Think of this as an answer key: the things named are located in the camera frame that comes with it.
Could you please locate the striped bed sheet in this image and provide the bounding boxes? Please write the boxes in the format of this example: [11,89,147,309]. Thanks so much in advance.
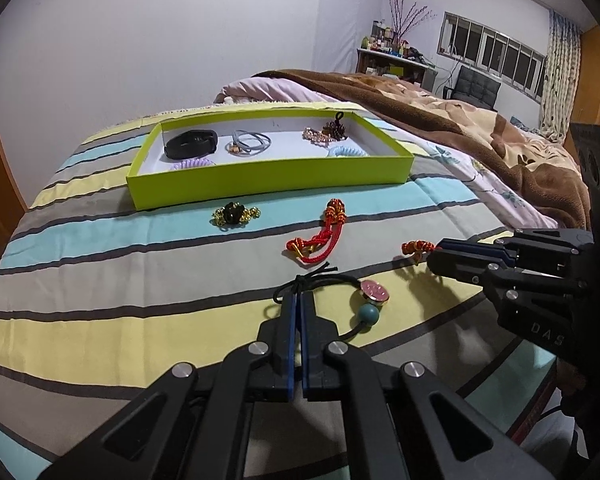
[0,102,571,480]

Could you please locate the rose gold chain bracelet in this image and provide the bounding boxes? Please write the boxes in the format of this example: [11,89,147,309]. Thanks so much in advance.
[302,127,331,147]

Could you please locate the black gold hair ornament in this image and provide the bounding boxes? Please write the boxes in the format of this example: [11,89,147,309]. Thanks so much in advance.
[211,202,261,228]

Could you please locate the black wristband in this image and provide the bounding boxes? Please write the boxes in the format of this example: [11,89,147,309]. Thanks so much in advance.
[164,130,219,159]

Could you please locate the desk shelf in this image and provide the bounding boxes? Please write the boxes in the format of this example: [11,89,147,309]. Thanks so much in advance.
[355,47,438,93]

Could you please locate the dark flower hair tie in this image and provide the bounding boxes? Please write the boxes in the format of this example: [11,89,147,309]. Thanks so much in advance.
[322,112,348,141]

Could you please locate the window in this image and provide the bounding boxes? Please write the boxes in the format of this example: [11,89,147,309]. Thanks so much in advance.
[437,11,548,103]

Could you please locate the vase of flowering branches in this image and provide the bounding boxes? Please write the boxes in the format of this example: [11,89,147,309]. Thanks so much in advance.
[389,0,433,41]

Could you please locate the orange red knotted bracelet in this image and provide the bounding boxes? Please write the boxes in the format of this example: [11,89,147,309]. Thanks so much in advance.
[401,241,443,261]

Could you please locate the black teal bead hair tie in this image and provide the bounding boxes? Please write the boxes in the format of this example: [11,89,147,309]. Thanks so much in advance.
[272,266,392,343]

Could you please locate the grey hair ties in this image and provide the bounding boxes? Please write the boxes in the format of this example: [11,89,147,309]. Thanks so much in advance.
[226,130,273,157]

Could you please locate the patterned curtain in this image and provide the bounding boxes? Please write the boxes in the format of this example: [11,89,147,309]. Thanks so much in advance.
[540,10,581,143]

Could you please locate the black chair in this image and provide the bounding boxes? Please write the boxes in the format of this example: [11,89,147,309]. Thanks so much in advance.
[442,67,503,111]

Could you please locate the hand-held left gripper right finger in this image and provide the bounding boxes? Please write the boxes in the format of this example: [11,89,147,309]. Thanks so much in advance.
[300,291,556,480]

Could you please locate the green cardboard box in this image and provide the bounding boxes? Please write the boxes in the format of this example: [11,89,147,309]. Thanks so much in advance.
[126,109,415,212]

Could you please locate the group of bottles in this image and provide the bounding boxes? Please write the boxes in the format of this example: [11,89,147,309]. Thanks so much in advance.
[361,20,423,58]

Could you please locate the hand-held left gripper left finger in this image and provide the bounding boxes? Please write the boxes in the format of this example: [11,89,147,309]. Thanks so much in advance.
[37,292,299,480]

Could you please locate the brown blanket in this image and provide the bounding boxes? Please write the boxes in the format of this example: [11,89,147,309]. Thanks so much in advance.
[252,69,593,231]

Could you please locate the red knotted cord bracelet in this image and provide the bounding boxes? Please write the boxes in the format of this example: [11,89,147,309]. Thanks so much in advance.
[286,199,348,265]

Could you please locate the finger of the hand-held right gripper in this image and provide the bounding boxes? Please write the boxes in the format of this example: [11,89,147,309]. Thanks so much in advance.
[426,250,507,287]
[437,237,520,272]

